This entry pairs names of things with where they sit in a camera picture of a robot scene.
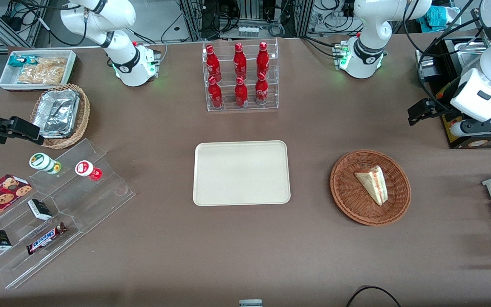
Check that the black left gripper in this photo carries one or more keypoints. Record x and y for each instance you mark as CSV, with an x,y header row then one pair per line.
x,y
438,107

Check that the triangular sandwich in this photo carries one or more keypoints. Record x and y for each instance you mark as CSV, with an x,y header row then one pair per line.
x,y
373,183

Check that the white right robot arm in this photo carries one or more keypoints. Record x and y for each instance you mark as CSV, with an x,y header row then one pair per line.
x,y
130,64

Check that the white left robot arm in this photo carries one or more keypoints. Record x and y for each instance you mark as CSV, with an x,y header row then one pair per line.
x,y
369,51

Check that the aluminium foil tray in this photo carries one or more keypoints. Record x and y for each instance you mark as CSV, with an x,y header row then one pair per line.
x,y
56,113

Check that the oval tan wicker basket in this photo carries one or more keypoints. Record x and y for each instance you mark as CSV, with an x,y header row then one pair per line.
x,y
81,115

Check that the round brown wicker basket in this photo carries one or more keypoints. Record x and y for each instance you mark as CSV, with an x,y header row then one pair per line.
x,y
356,207

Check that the cream plastic tray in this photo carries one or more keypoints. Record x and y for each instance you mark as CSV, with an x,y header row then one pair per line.
x,y
241,175

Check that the green label yogurt cup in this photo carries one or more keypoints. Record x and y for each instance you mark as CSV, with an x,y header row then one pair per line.
x,y
41,161

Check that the white rectangular snack bin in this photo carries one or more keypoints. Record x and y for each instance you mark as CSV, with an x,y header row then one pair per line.
x,y
7,81

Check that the clear bag of crackers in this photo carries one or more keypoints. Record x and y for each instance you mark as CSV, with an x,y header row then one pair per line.
x,y
43,72

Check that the red label yogurt cup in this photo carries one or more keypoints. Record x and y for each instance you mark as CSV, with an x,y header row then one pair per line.
x,y
85,168

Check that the teal snack packet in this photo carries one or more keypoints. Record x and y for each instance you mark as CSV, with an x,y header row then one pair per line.
x,y
17,60

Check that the steel warmer pan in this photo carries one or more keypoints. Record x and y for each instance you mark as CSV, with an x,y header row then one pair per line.
x,y
471,51

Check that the clear acrylic stepped display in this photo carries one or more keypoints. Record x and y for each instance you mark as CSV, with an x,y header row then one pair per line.
x,y
83,204

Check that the teal plastic bag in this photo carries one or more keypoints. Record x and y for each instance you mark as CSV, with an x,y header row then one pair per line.
x,y
441,19

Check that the Snickers chocolate bar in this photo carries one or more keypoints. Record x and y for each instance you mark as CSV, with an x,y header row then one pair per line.
x,y
45,238

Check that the red cola bottle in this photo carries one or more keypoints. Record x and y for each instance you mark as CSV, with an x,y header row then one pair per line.
x,y
215,94
261,90
263,59
241,93
213,64
240,62

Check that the clear acrylic bottle rack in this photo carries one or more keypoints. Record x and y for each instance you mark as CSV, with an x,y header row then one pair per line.
x,y
228,106

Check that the small grey box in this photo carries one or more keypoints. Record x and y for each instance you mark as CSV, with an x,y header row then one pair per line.
x,y
250,303

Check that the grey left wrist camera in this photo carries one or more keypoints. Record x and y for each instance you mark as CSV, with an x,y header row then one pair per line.
x,y
457,129

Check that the aluminium frame rack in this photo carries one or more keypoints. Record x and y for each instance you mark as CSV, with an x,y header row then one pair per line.
x,y
191,19

